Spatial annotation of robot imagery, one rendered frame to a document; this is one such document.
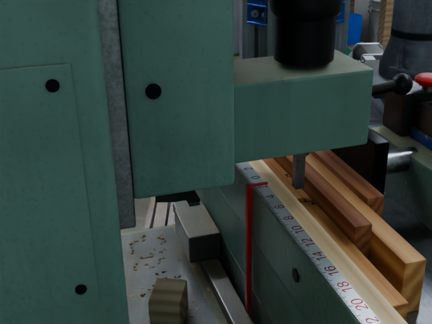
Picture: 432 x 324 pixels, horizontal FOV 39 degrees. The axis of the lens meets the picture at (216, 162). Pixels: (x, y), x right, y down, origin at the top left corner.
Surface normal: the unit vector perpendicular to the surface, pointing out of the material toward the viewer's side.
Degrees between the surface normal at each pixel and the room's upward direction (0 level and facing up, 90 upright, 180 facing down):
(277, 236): 90
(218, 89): 90
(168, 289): 0
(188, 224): 0
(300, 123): 90
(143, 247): 0
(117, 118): 90
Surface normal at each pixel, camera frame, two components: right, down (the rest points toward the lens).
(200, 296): -0.02, -0.90
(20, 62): 0.29, 0.40
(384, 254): -0.96, 0.14
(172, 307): -0.13, 0.43
